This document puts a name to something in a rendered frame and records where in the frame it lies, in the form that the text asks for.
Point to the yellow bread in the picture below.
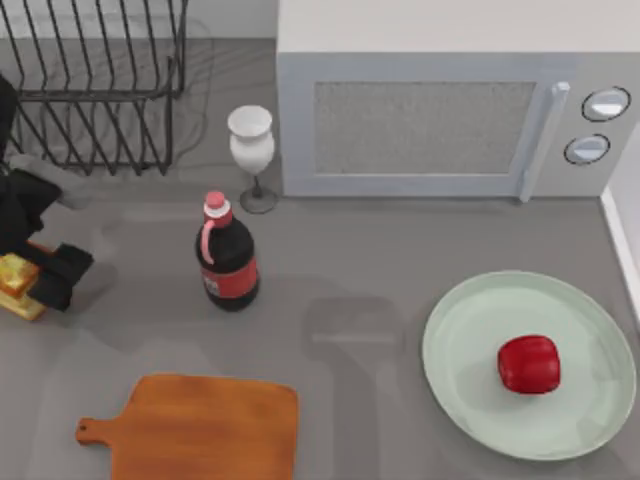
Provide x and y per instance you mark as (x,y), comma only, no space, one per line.
(17,275)

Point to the dark bottle with red label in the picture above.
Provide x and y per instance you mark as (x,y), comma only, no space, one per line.
(227,260)

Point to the wooden cutting board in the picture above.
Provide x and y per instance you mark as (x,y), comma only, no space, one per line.
(210,430)

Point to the white goblet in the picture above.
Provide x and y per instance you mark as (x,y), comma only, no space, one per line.
(251,147)

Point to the microwave oven door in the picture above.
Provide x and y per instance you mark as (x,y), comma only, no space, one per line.
(299,125)

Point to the pale green plate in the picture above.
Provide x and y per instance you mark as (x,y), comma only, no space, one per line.
(475,375)

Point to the pale microwave oven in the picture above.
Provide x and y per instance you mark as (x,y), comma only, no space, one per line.
(450,25)

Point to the red apple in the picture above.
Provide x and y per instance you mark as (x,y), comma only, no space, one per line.
(529,365)

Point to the small microwave knob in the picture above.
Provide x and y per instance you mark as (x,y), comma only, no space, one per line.
(586,149)

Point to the large microwave knob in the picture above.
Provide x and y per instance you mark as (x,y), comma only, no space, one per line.
(605,103)

